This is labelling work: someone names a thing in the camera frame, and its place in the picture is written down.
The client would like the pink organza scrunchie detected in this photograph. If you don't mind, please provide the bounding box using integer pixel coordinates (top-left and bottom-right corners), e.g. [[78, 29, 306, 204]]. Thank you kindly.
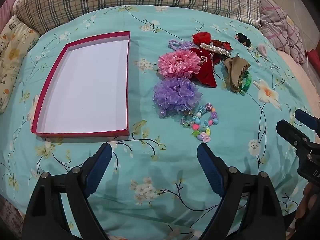
[[157, 50, 202, 78]]

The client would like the red fluffy scrunchie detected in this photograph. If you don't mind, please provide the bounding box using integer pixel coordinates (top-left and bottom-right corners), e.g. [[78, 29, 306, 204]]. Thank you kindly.
[[192, 32, 212, 44]]

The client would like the red shallow cardboard box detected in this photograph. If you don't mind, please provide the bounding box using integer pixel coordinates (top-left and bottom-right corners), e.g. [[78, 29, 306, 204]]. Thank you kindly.
[[30, 31, 131, 138]]

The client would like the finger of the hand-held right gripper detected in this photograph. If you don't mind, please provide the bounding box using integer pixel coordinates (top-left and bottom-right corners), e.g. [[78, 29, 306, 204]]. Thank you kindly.
[[294, 109, 320, 133], [276, 119, 311, 153]]

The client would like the brown claw clip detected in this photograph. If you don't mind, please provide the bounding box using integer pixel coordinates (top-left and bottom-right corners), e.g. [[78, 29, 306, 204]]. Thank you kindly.
[[222, 53, 250, 93]]

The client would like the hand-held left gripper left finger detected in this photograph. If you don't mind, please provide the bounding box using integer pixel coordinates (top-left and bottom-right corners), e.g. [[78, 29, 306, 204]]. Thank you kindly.
[[22, 143, 113, 240]]

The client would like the pearl hair clip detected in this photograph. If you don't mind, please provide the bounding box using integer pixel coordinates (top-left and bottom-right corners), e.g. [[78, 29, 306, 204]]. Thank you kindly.
[[200, 42, 232, 57]]

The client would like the silver chain necklace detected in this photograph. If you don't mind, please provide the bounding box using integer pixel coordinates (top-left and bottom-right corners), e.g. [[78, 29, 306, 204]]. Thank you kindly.
[[247, 48, 280, 70]]

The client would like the purple organza scrunchie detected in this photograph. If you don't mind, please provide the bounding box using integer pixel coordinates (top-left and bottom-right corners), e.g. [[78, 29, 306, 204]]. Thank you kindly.
[[152, 76, 202, 118]]

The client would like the red glitter bow clip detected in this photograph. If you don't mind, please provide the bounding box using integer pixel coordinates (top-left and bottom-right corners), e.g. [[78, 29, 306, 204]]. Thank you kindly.
[[211, 39, 234, 51]]

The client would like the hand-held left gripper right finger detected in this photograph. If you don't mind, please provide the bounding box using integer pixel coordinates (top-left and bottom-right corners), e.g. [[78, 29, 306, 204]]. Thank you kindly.
[[197, 143, 287, 240]]

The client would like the green woven bracelet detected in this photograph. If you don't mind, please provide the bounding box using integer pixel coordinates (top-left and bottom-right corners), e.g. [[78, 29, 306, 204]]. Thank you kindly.
[[237, 70, 252, 96]]

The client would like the teal floral bedsheet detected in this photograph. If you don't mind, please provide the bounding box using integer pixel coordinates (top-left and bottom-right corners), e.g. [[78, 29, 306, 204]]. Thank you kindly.
[[0, 5, 320, 240]]

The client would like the colourful bead bracelet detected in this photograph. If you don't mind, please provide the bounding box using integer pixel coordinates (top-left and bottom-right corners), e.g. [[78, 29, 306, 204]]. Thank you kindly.
[[192, 103, 220, 142]]

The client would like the pink plaid quilt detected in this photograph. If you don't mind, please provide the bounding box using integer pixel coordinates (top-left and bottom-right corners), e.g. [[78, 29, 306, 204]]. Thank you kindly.
[[259, 0, 310, 63]]

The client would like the purple sequin hair tie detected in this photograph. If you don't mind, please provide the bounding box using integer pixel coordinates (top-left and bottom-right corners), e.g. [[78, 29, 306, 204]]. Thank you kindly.
[[168, 39, 193, 53]]

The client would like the cartoon print pillow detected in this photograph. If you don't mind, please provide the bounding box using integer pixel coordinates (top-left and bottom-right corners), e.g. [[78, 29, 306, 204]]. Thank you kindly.
[[0, 15, 40, 114]]

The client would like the black beaded hair tie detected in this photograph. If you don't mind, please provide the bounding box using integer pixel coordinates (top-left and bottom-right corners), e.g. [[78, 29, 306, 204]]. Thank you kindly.
[[235, 32, 252, 47]]

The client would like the person's right hand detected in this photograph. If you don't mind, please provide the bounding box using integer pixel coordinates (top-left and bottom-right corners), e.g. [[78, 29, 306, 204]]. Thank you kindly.
[[295, 183, 320, 230]]

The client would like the red velvet bow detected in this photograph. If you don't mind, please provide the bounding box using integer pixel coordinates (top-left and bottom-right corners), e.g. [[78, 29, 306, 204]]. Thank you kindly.
[[190, 48, 217, 88]]

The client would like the pink quilted blanket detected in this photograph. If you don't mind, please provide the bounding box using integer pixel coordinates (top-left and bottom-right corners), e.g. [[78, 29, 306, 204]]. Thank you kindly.
[[0, 0, 25, 25]]

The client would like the clear crystal bead bracelet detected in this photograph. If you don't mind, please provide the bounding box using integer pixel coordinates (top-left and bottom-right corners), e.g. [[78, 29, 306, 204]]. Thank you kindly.
[[180, 111, 198, 128]]

